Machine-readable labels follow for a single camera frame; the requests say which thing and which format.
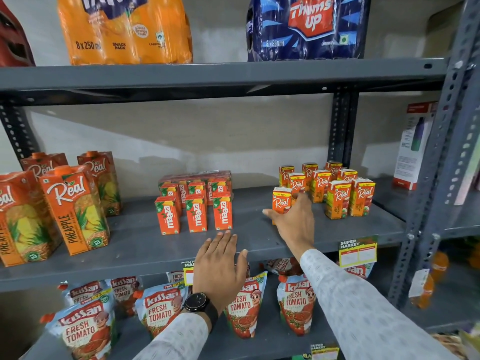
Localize red soda bottle multipack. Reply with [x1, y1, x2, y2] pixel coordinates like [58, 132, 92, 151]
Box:
[0, 0, 37, 68]

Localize large pineapple juice carton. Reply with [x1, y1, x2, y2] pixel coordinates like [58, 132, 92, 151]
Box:
[77, 150, 123, 217]
[0, 171, 63, 268]
[19, 152, 69, 181]
[39, 165, 111, 256]

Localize cluster of yellow-top juice cartons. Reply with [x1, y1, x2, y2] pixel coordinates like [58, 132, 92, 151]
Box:
[278, 161, 376, 221]

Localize yellow shelf price tag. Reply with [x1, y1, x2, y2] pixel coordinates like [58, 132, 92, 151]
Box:
[338, 236, 378, 269]
[182, 260, 196, 286]
[310, 343, 340, 360]

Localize black wristwatch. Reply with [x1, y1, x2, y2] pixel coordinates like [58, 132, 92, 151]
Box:
[183, 292, 219, 333]

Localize white bottle product box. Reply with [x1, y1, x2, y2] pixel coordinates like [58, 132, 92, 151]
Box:
[392, 101, 439, 191]

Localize brown cardboard box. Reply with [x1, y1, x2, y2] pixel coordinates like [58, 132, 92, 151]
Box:
[423, 1, 466, 59]

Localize white and green product box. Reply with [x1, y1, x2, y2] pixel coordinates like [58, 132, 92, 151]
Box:
[454, 141, 480, 206]

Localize white shelf price tag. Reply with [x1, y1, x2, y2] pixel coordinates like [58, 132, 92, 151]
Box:
[407, 268, 430, 299]

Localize grey slotted-angle side rack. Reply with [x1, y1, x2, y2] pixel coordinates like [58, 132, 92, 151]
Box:
[369, 0, 480, 334]

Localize grey metal shelf rack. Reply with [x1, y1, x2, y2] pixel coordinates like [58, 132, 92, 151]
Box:
[0, 57, 449, 360]

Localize small green-top juice carton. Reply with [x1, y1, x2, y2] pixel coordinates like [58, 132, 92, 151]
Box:
[185, 193, 208, 234]
[155, 196, 181, 236]
[212, 191, 234, 231]

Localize orange juice bottle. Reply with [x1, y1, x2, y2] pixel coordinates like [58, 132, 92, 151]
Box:
[431, 251, 450, 284]
[410, 273, 435, 310]

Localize shrink-wrapped pack of juice cartons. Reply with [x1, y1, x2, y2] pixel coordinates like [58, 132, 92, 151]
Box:
[158, 170, 233, 218]

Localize person's left forearm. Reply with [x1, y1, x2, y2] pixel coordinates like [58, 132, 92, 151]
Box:
[133, 312, 211, 360]

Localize orange soda bottle multipack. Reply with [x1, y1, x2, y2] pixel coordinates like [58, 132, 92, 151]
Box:
[56, 0, 194, 66]

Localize row of tomato ketchup pouches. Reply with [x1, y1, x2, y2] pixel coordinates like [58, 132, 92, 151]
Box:
[39, 257, 376, 360]

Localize person's right hand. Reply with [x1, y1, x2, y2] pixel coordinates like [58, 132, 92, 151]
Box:
[262, 192, 316, 260]

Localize person's right forearm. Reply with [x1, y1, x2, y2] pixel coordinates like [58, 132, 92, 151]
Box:
[300, 249, 460, 360]

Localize person's left hand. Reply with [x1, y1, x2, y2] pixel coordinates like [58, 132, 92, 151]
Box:
[193, 230, 249, 312]

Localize blue cola bottle multipack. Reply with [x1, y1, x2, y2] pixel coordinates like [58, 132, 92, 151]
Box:
[245, 0, 372, 63]

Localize single small yellow-top juice box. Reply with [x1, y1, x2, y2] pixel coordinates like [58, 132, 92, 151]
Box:
[272, 187, 293, 225]

